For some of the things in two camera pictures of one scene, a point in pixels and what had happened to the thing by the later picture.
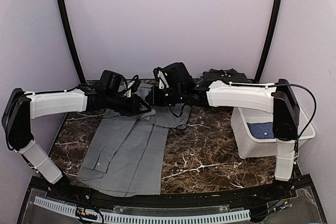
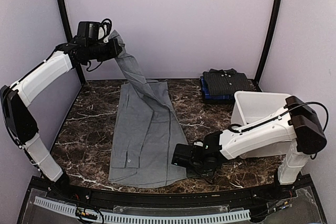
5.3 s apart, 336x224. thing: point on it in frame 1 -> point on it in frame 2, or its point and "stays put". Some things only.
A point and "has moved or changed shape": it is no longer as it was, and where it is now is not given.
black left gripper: [135, 105] -> [114, 51]
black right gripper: [156, 101] -> [190, 173]
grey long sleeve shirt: [126, 156] has moved or changed shape
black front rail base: [289, 199] stays put
